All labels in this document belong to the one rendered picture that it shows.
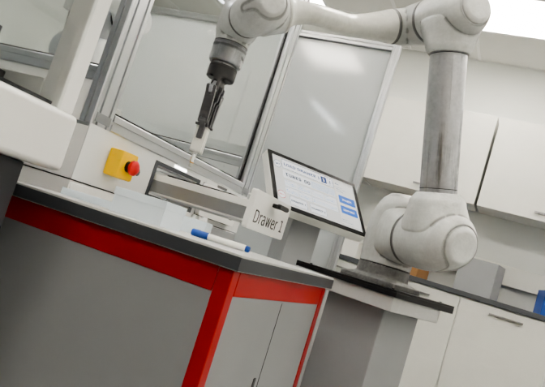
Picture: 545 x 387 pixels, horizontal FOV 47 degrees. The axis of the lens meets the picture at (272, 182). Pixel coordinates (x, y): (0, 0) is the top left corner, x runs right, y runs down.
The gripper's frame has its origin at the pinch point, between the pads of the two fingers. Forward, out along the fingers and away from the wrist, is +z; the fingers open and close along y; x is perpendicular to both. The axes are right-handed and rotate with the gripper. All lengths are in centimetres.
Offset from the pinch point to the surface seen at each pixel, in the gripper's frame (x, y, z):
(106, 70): 25.5, -9.5, -8.5
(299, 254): -29, 124, 20
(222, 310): -25, -49, 33
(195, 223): -6.5, -3.1, 20.7
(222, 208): -8.5, 16.0, 14.6
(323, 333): -46, 31, 40
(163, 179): 11.9, 22.4, 11.3
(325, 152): -24, 187, -39
